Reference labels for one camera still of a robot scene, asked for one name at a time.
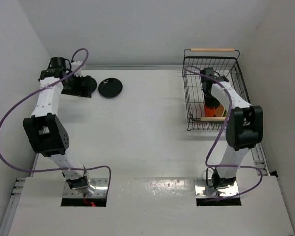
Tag orange plate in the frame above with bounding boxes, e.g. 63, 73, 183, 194
204, 104, 216, 117

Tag black plate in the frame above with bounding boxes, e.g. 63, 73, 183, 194
85, 75, 97, 95
98, 78, 123, 98

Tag beige floral plate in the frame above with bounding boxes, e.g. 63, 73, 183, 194
190, 103, 206, 119

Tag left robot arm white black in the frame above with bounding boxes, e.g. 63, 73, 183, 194
23, 57, 97, 196

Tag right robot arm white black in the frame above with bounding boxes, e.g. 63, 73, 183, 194
200, 67, 263, 189

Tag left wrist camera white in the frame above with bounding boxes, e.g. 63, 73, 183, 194
71, 61, 85, 76

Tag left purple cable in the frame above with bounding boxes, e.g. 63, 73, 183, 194
0, 48, 112, 195

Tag purple cable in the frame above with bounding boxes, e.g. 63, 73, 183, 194
0, 48, 112, 195
184, 65, 264, 201

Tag black wire dish rack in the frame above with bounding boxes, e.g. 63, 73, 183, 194
182, 49, 250, 131

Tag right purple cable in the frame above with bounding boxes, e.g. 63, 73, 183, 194
184, 65, 264, 201

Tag aluminium rail right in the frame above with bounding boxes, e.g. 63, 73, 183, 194
251, 143, 270, 176

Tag aluminium rail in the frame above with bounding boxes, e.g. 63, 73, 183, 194
251, 143, 270, 176
0, 177, 26, 236

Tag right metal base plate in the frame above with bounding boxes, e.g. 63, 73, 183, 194
194, 177, 239, 199

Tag metal base plate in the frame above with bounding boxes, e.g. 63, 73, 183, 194
194, 177, 239, 199
62, 178, 109, 198

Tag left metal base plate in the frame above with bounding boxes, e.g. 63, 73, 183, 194
62, 178, 109, 198

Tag aluminium rail left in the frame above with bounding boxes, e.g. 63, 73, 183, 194
0, 177, 26, 236

